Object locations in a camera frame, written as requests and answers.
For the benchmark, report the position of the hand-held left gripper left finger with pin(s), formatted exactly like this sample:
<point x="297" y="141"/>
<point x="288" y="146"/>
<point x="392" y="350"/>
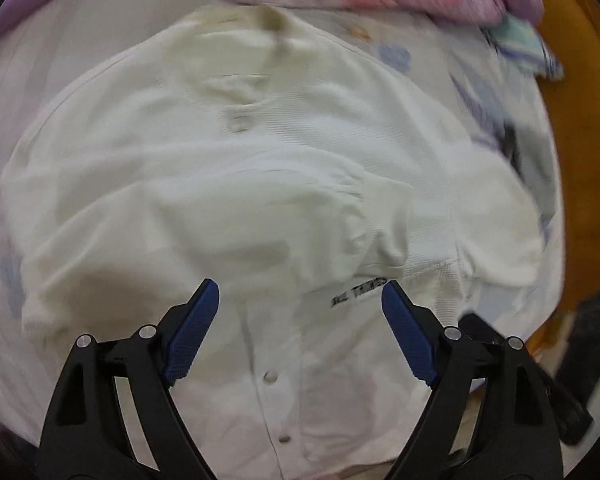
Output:
<point x="192" y="330"/>

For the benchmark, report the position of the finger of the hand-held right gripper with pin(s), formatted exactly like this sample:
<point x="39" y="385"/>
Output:
<point x="570" y="415"/>

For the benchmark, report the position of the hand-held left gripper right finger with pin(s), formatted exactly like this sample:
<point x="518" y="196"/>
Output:
<point x="407" y="332"/>

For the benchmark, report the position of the cream button-up shirt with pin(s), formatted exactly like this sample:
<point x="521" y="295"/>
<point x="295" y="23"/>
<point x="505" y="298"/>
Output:
<point x="280" y="185"/>

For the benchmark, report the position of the grey-green garment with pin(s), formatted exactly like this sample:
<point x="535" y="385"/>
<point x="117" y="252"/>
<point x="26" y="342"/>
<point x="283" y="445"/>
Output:
<point x="537" y="170"/>

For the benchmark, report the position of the printed bed sheet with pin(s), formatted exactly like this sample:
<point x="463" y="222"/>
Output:
<point x="30" y="85"/>

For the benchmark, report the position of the teal striped pillow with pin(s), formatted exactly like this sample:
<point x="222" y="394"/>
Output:
<point x="525" y="42"/>

